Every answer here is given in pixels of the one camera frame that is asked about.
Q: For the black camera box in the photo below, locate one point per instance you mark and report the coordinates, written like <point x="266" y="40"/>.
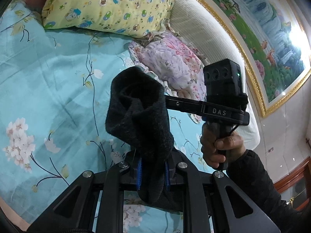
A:
<point x="223" y="81"/>

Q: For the black pants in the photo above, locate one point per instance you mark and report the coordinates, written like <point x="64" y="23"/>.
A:
<point x="138" y="116"/>

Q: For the pink floral ruffled pillow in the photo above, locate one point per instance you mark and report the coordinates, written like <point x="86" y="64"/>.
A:
<point x="173" y="63"/>

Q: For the gold framed landscape painting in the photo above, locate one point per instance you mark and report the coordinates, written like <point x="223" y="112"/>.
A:
<point x="272" y="41"/>

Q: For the beige ribbed headboard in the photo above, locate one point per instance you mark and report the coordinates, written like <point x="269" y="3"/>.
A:
<point x="198" y="27"/>

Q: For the wooden cabinet with glass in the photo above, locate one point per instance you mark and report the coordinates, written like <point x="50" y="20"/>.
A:
<point x="295" y="187"/>

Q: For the black sleeved right forearm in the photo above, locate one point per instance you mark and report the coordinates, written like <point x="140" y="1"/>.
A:
<point x="249" y="174"/>

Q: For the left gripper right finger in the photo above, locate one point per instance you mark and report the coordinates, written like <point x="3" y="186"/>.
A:
<point x="210" y="202"/>

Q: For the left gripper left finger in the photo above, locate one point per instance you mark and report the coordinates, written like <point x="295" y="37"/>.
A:
<point x="92" y="203"/>

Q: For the person's right hand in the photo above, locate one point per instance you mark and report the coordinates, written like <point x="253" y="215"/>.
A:
<point x="223" y="150"/>

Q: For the yellow cartoon print pillow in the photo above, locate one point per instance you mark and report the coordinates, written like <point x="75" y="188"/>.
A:
<point x="135" y="18"/>

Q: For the turquoise floral bed sheet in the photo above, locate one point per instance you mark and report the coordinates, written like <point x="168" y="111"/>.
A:
<point x="55" y="93"/>

